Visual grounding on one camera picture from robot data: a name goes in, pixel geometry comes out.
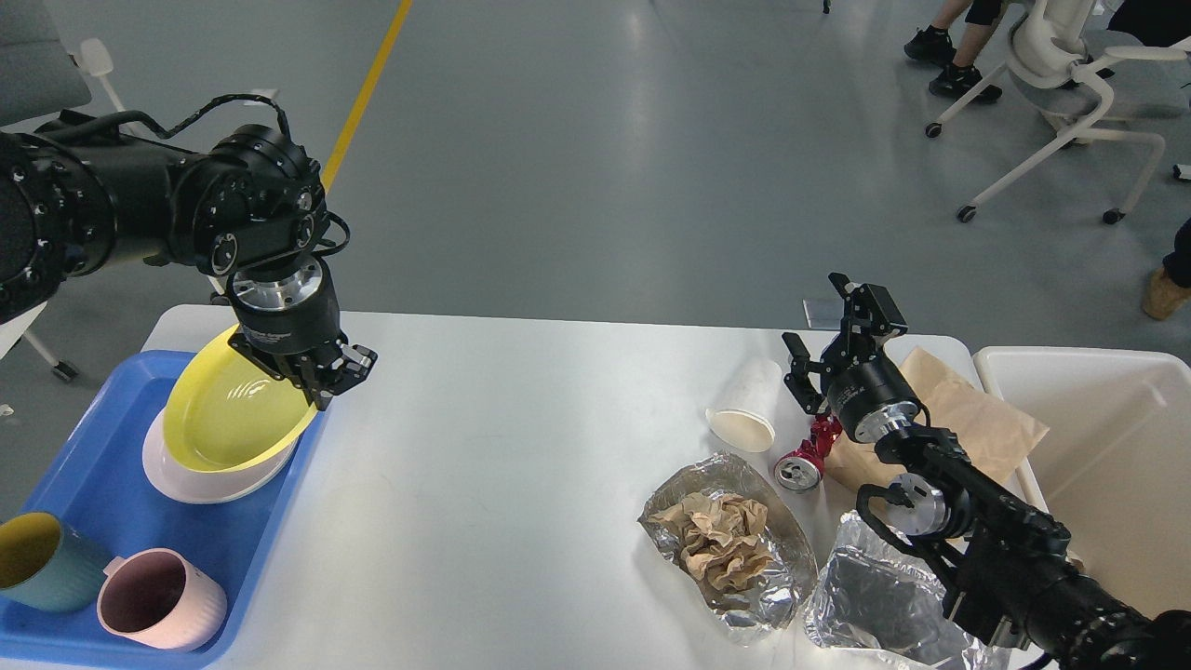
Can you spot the crumpled brown paper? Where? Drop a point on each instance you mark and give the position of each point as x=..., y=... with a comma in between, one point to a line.
x=720, y=539

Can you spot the white side table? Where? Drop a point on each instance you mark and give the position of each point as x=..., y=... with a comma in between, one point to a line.
x=18, y=328

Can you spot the person in white shirt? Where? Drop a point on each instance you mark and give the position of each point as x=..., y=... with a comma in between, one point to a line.
x=932, y=45

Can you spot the blue plastic tray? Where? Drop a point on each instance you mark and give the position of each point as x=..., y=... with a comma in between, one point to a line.
x=97, y=485

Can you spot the white office chair right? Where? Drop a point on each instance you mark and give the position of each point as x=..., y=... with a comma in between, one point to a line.
x=1083, y=77

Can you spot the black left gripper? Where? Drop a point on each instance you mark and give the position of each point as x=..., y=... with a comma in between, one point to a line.
x=290, y=328

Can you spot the crushed red soda can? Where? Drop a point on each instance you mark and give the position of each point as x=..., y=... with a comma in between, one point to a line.
x=802, y=470

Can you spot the beige plastic bin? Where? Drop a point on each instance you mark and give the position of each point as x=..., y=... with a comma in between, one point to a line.
x=1114, y=466

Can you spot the brown paper bag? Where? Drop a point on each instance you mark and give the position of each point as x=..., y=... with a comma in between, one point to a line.
x=997, y=436

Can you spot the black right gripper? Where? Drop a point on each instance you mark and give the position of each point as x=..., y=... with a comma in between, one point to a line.
x=860, y=386

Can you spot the yellow plastic plate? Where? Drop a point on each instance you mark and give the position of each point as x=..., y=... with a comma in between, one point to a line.
x=226, y=415

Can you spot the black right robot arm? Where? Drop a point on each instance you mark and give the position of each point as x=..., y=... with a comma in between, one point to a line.
x=1002, y=562

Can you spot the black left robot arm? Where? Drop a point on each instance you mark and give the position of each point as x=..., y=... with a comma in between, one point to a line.
x=252, y=212

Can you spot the grey office chair left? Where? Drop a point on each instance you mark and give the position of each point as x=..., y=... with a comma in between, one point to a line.
x=39, y=75

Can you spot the pink ribbed mug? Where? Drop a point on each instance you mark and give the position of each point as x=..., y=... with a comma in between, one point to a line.
x=159, y=599

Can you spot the white paper cup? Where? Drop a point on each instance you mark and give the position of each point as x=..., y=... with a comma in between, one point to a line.
x=744, y=413

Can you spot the foil tray with paper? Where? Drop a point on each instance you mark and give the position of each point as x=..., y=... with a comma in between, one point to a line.
x=770, y=603

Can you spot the teal yellow mug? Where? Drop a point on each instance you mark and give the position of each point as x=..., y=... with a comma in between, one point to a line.
x=47, y=565

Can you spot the crumpled aluminium foil sheet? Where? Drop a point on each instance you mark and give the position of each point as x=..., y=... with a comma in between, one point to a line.
x=883, y=609

